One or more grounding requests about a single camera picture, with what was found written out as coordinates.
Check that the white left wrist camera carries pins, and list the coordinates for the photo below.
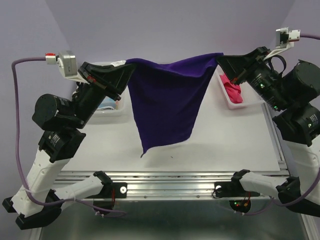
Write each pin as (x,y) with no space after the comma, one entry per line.
(67,63)

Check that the white perforated basket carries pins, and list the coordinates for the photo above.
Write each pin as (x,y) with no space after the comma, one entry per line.
(109,116)
(250,97)

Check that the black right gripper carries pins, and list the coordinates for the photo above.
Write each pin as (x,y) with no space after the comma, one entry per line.
(235,65)

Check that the white perforated left basket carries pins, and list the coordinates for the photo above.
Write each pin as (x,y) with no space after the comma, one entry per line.
(109,116)

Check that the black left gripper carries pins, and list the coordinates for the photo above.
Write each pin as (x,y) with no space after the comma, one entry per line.
(109,79)

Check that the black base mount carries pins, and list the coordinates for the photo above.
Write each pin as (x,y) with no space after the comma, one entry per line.
(107,197)
(240,199)

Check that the blue orange dotted towel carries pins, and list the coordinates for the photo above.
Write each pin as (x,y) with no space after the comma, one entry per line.
(108,104)

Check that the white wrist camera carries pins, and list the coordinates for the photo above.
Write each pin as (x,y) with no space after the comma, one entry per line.
(67,63)
(285,39)

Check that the purple towel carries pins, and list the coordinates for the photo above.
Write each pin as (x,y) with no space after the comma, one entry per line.
(166,98)

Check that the white perforated right basket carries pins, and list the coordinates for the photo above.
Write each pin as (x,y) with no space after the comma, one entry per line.
(250,97)

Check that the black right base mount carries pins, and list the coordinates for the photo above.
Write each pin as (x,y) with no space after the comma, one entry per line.
(240,199)

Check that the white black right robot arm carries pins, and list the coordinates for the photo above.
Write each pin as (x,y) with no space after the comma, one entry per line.
(299,125)

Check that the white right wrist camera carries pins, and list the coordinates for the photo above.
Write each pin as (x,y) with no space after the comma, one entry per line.
(285,39)

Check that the pink towel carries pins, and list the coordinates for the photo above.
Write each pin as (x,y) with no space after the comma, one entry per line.
(233,91)

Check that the aluminium rail frame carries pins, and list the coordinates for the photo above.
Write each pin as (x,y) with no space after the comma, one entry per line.
(181,172)

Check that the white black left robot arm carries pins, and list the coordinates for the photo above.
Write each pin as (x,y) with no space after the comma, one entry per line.
(37,204)

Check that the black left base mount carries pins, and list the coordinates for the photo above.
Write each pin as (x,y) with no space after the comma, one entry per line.
(107,197)

